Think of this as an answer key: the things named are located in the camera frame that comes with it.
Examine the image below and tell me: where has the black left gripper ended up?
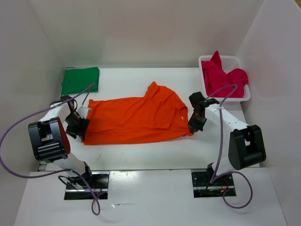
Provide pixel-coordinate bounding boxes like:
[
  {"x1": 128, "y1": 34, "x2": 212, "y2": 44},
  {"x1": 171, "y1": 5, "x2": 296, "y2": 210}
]
[{"x1": 64, "y1": 113, "x2": 90, "y2": 141}]

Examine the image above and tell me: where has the orange t-shirt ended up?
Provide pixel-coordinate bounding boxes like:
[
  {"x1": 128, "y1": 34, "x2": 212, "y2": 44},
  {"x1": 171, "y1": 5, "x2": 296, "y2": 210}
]
[{"x1": 83, "y1": 82, "x2": 193, "y2": 145}]

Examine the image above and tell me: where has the green t-shirt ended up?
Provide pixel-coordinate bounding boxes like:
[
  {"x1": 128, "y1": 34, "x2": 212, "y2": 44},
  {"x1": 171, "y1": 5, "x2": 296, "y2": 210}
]
[{"x1": 61, "y1": 67, "x2": 100, "y2": 95}]

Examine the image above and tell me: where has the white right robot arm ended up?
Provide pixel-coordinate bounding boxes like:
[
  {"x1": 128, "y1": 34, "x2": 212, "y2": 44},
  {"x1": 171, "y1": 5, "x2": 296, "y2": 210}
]
[{"x1": 188, "y1": 92, "x2": 266, "y2": 185}]

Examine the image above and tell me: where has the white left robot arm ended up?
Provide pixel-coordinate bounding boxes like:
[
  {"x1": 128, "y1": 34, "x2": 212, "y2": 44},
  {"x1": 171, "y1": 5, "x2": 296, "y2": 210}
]
[{"x1": 28, "y1": 100, "x2": 94, "y2": 188}]

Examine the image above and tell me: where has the pink t-shirt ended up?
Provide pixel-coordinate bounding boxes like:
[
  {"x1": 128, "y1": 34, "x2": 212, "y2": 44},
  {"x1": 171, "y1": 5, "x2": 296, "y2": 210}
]
[{"x1": 201, "y1": 51, "x2": 248, "y2": 98}]

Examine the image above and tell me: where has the white plastic basket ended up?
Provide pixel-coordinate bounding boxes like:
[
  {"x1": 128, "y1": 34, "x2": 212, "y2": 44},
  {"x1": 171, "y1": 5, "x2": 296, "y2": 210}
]
[{"x1": 198, "y1": 55, "x2": 252, "y2": 103}]

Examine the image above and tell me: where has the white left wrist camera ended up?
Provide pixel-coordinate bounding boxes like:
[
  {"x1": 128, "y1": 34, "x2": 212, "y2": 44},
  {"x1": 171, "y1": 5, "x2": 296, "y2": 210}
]
[{"x1": 77, "y1": 106, "x2": 92, "y2": 119}]

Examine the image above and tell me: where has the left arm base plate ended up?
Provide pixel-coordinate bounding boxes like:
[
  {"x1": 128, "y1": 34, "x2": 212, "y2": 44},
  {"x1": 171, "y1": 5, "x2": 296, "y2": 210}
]
[{"x1": 58, "y1": 171, "x2": 110, "y2": 201}]

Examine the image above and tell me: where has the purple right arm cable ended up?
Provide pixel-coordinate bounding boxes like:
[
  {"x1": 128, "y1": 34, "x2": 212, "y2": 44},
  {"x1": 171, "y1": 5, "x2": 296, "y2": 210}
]
[{"x1": 206, "y1": 84, "x2": 253, "y2": 209}]

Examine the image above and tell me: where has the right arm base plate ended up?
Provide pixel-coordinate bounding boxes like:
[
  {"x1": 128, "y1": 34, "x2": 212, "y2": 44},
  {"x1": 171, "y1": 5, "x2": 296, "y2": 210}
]
[{"x1": 191, "y1": 169, "x2": 236, "y2": 198}]

